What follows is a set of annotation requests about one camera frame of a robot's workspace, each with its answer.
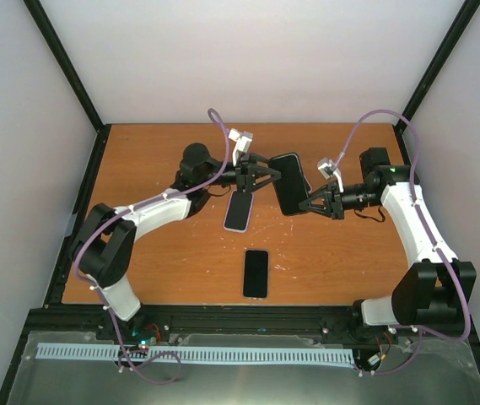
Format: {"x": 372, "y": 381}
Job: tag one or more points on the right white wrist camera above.
{"x": 328, "y": 168}

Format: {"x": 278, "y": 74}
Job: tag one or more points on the black phone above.
{"x": 256, "y": 274}
{"x": 290, "y": 189}

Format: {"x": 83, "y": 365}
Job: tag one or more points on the light blue slotted cable duct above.
{"x": 334, "y": 357}

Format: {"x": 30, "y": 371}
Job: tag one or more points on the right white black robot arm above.
{"x": 437, "y": 285}

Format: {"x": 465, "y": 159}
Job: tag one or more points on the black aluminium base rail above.
{"x": 325, "y": 324}

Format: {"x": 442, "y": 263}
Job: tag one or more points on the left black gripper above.
{"x": 245, "y": 180}

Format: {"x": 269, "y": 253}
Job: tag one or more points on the left black frame post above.
{"x": 64, "y": 62}

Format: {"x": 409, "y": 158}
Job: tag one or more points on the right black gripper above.
{"x": 331, "y": 195}

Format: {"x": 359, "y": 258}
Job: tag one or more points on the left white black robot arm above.
{"x": 102, "y": 249}

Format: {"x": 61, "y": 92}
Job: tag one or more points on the right black frame post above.
{"x": 452, "y": 36}

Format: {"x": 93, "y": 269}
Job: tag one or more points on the phone in pink case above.
{"x": 308, "y": 186}

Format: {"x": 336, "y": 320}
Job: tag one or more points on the black frame post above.
{"x": 64, "y": 62}
{"x": 452, "y": 36}

